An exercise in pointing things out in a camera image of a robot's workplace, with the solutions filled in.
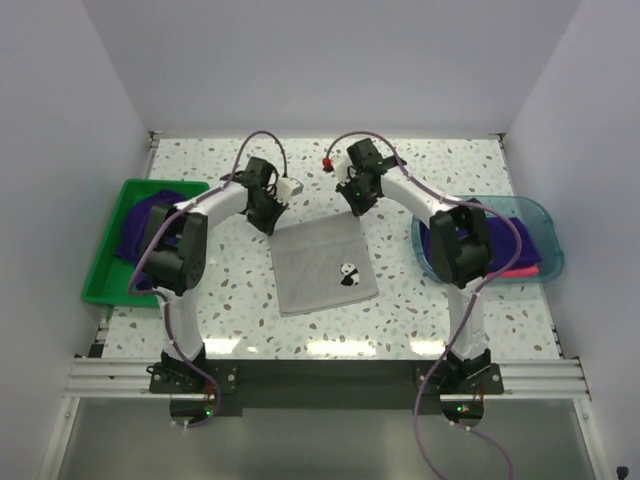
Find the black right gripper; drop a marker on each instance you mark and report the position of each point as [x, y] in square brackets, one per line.
[359, 207]

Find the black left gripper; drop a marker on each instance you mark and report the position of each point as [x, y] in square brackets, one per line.
[266, 226]

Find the grey white towel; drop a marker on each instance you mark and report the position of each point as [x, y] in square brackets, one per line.
[322, 264]

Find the purple towel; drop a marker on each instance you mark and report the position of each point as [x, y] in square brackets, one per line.
[503, 242]
[135, 221]

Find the pink towel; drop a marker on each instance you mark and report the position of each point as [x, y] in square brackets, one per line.
[518, 273]

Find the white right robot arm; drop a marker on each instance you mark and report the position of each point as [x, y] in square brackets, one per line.
[460, 250]

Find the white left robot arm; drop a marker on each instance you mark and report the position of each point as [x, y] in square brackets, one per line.
[175, 245]

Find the green plastic bin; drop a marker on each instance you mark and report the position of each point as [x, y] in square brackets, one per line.
[108, 278]

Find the teal transparent plastic tray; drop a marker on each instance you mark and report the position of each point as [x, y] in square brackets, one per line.
[537, 220]

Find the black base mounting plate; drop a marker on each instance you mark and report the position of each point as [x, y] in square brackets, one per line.
[233, 386]

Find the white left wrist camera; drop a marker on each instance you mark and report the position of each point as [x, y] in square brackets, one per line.
[287, 188]

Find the aluminium frame rail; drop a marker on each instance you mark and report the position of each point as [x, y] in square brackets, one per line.
[534, 379]

